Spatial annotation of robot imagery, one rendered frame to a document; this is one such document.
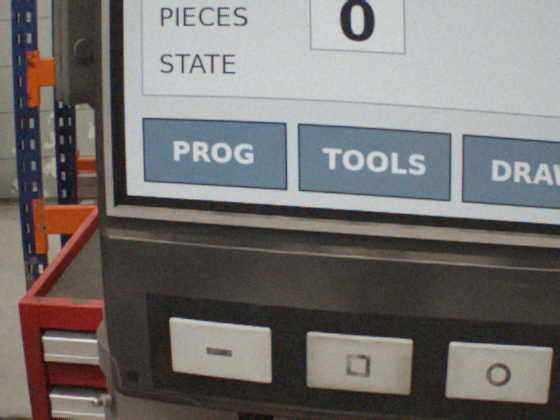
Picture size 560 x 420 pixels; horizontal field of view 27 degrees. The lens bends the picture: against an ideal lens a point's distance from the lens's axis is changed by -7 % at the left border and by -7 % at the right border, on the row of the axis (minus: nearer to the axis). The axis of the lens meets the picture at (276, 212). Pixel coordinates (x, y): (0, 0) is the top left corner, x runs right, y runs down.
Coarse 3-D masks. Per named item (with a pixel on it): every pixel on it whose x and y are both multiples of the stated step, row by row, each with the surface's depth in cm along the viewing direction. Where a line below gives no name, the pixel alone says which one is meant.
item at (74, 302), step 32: (96, 224) 156; (64, 256) 140; (96, 256) 145; (32, 288) 129; (64, 288) 134; (96, 288) 134; (32, 320) 124; (64, 320) 124; (96, 320) 124; (32, 352) 126; (64, 352) 124; (96, 352) 123; (32, 384) 127; (64, 384) 128; (96, 384) 126; (32, 416) 128; (64, 416) 126; (96, 416) 125
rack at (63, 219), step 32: (32, 0) 257; (32, 32) 259; (32, 64) 261; (32, 96) 263; (32, 128) 265; (64, 128) 315; (32, 160) 267; (64, 160) 317; (32, 192) 269; (32, 224) 272; (64, 224) 271; (32, 256) 274
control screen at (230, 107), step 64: (128, 0) 40; (192, 0) 39; (256, 0) 39; (448, 0) 37; (512, 0) 36; (128, 64) 41; (192, 64) 40; (256, 64) 39; (320, 64) 39; (384, 64) 38; (448, 64) 38; (512, 64) 37; (128, 128) 41; (192, 128) 41; (256, 128) 40; (320, 128) 39; (384, 128) 39; (448, 128) 38; (512, 128) 38; (128, 192) 42; (192, 192) 41; (256, 192) 41; (320, 192) 40; (384, 192) 39; (448, 192) 39; (512, 192) 38
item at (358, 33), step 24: (312, 0) 38; (336, 0) 38; (360, 0) 38; (384, 0) 38; (312, 24) 39; (336, 24) 38; (360, 24) 38; (384, 24) 38; (312, 48) 39; (336, 48) 39; (360, 48) 38; (384, 48) 38
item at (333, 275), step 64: (128, 256) 42; (192, 256) 42; (256, 256) 41; (320, 256) 40; (384, 256) 40; (448, 256) 39; (512, 256) 39; (128, 320) 43; (192, 320) 42; (256, 320) 42; (320, 320) 41; (384, 320) 40; (448, 320) 40; (512, 320) 39; (128, 384) 44; (192, 384) 43; (256, 384) 42; (320, 384) 41; (384, 384) 41; (448, 384) 40; (512, 384) 39
